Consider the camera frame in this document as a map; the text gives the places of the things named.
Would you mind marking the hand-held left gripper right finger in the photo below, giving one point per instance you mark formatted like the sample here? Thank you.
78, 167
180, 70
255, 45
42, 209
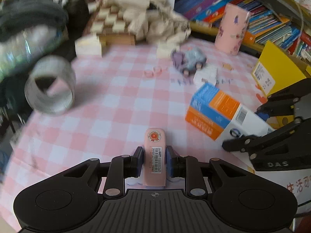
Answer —
170, 161

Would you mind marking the black bag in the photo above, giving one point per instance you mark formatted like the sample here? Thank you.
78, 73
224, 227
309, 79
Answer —
77, 17

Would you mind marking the clear tape roll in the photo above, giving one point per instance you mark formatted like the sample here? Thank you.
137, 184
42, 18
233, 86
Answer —
68, 80

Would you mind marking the white paper packet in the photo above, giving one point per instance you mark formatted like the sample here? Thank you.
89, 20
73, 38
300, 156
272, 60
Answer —
206, 74

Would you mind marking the grey blue toy car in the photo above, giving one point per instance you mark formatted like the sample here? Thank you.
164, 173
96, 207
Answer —
192, 57

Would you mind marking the small white box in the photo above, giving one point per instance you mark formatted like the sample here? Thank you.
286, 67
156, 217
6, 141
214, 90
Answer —
165, 51

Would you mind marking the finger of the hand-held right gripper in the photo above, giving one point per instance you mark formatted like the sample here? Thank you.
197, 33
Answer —
281, 109
267, 138

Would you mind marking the pink rectangular case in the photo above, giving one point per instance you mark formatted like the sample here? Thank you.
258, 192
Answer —
155, 145

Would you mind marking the cream tissue box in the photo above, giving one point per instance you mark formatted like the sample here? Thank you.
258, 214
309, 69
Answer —
87, 45

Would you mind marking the wooden chessboard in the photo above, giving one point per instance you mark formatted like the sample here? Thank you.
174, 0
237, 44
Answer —
109, 21

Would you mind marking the row of colourful books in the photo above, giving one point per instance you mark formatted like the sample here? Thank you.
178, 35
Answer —
267, 21

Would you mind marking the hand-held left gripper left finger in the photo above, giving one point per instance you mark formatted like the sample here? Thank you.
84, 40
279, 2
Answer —
139, 162

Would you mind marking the yellow cardboard box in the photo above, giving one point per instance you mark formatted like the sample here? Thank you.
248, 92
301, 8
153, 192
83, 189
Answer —
279, 65

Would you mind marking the pink checkered desk mat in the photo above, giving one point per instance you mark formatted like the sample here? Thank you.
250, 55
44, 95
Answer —
109, 116

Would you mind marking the pink printed cylinder canister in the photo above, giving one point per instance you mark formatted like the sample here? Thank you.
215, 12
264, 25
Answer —
230, 29

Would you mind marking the grey clothing pile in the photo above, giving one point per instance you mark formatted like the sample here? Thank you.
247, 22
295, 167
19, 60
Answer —
31, 12

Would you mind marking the white orange blue carton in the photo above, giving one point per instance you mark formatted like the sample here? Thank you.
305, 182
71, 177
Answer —
213, 106

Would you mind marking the iridescent plastic wrap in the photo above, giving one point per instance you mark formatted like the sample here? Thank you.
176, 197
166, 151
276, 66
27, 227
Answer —
19, 51

